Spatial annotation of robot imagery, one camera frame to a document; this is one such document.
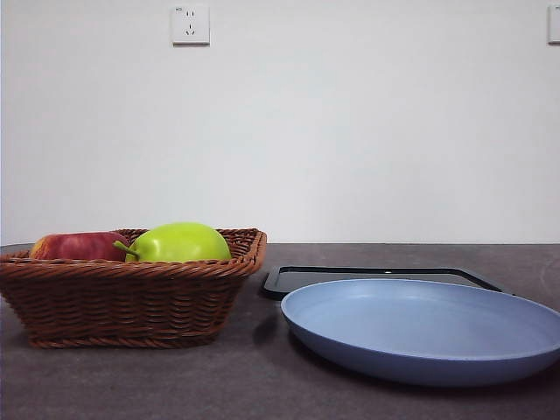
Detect blue round plate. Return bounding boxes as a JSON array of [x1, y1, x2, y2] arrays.
[[280, 278, 560, 389]]

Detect brown wicker basket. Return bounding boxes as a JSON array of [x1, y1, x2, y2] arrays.
[[0, 227, 269, 350]]

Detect black flat tray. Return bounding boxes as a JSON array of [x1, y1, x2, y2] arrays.
[[261, 265, 505, 302]]

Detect green apple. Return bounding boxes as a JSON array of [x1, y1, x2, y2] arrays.
[[114, 221, 233, 264]]

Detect red apple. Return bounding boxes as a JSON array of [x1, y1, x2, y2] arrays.
[[29, 231, 132, 263]]

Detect white wall socket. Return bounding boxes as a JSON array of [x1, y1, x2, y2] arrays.
[[171, 3, 211, 47], [547, 4, 560, 46]]

